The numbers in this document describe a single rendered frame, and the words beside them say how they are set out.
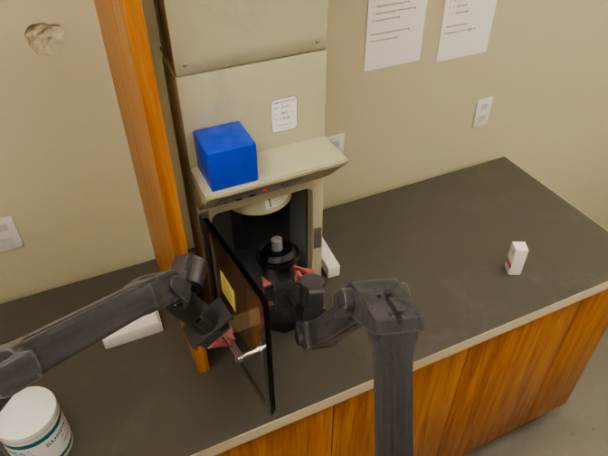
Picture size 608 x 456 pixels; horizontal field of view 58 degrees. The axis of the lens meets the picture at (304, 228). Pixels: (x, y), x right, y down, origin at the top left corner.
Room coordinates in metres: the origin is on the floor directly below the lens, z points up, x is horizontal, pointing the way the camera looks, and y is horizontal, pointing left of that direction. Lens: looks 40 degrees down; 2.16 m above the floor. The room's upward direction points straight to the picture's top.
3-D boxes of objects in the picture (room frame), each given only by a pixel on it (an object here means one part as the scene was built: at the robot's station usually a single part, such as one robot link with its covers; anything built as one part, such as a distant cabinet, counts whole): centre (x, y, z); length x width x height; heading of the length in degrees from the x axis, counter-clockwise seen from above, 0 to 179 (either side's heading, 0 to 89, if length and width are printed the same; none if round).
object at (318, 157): (0.99, 0.07, 1.46); 0.32 x 0.12 x 0.10; 115
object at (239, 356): (0.76, 0.14, 1.20); 0.10 x 0.05 x 0.03; 30
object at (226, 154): (0.95, 0.16, 1.56); 0.10 x 0.10 x 0.09; 25
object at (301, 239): (1.16, 0.15, 1.19); 0.26 x 0.24 x 0.35; 115
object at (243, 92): (1.16, 0.15, 1.33); 0.32 x 0.25 x 0.77; 115
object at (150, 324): (1.03, 0.49, 0.96); 0.16 x 0.12 x 0.04; 114
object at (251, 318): (0.83, 0.15, 1.19); 0.30 x 0.01 x 0.40; 30
